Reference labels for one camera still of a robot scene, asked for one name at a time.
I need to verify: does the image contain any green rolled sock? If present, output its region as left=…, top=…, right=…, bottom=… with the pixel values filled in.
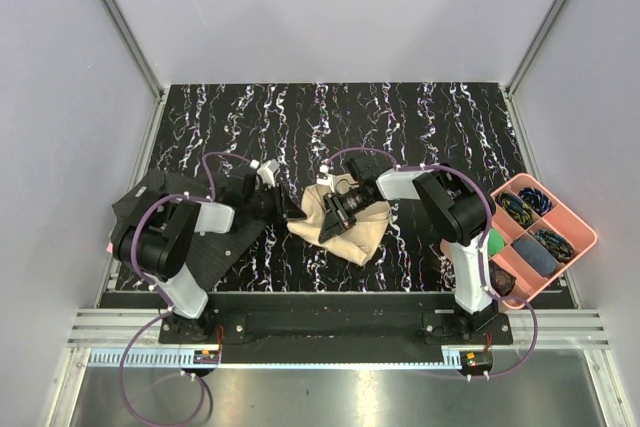
left=487, top=228, right=505, bottom=257

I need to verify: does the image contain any blue patterned sock roll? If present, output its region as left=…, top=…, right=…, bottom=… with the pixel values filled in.
left=518, top=187, right=554, bottom=217

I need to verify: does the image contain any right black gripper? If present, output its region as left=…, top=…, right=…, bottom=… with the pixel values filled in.
left=320, top=187, right=375, bottom=244

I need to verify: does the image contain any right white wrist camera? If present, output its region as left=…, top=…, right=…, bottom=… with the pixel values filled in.
left=316, top=164, right=336, bottom=192

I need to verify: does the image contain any yellow patterned sock roll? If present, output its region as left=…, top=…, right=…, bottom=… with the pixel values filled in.
left=496, top=192, right=534, bottom=228

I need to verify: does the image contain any slotted cable duct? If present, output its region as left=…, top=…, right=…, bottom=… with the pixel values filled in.
left=88, top=349, right=221, bottom=369

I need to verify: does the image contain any pink divided tray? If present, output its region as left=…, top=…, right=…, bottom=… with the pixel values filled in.
left=440, top=172, right=599, bottom=311

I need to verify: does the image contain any grey rolled sock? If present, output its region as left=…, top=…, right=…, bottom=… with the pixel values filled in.
left=512, top=237, right=556, bottom=277

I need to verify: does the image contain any beige cloth napkin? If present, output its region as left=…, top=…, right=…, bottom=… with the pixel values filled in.
left=287, top=184, right=391, bottom=267

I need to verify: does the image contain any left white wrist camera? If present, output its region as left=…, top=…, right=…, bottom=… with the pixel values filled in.
left=249, top=159, right=280, bottom=191

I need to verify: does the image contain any brown patterned sock roll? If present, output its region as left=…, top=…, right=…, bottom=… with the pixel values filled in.
left=490, top=268, right=516, bottom=297

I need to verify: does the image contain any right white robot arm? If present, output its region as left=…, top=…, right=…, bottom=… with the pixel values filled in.
left=319, top=156, right=496, bottom=344

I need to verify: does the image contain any teal patterned sock roll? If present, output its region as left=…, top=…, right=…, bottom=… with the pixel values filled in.
left=533, top=229, right=575, bottom=263

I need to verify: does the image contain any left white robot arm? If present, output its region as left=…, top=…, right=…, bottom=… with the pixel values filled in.
left=110, top=170, right=307, bottom=343

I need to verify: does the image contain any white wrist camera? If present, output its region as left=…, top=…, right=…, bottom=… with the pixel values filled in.
left=316, top=164, right=336, bottom=192
left=249, top=159, right=280, bottom=191

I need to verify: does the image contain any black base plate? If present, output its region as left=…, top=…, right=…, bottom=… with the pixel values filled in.
left=159, top=293, right=514, bottom=366

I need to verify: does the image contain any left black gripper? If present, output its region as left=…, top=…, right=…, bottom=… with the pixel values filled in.
left=244, top=182, right=307, bottom=225

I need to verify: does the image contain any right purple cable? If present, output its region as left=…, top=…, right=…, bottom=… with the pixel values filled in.
left=324, top=146, right=540, bottom=381

